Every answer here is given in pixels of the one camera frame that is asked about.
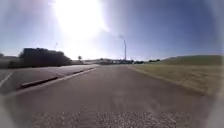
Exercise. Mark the low distant buildings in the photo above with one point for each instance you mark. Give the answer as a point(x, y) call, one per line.
point(113, 61)

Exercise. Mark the tall street lamp pole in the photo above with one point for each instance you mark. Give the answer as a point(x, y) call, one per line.
point(125, 51)

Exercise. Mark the grey asphalt path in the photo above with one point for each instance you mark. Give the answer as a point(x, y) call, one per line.
point(110, 96)

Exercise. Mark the dark clump of trees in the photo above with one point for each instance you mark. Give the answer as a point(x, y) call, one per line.
point(41, 57)

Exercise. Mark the dark kerb strip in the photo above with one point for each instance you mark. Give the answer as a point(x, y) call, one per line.
point(40, 82)

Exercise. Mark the dry grass field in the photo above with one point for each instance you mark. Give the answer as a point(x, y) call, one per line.
point(186, 75)

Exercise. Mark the grey asphalt road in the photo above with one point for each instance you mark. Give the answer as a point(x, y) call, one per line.
point(33, 75)

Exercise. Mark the green grassy hill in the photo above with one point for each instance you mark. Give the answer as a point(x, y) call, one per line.
point(196, 60)

